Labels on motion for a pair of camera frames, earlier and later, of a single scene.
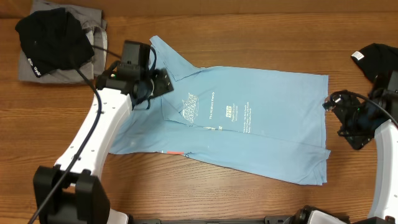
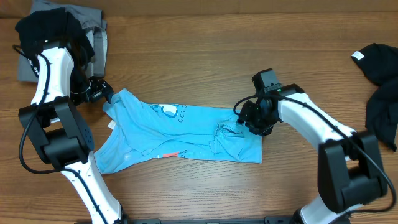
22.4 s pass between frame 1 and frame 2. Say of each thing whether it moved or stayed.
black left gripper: moved
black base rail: stayed
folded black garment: stayed
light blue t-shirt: moved
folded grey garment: stayed
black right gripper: moved
